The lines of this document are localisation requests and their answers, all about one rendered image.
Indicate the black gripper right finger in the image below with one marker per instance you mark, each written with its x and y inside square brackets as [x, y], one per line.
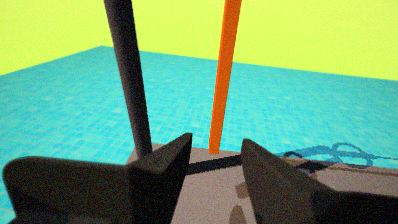
[281, 194]

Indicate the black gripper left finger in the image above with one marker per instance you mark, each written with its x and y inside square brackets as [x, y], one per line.
[144, 191]

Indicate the orange handle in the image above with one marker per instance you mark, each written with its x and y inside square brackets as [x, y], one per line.
[226, 51]

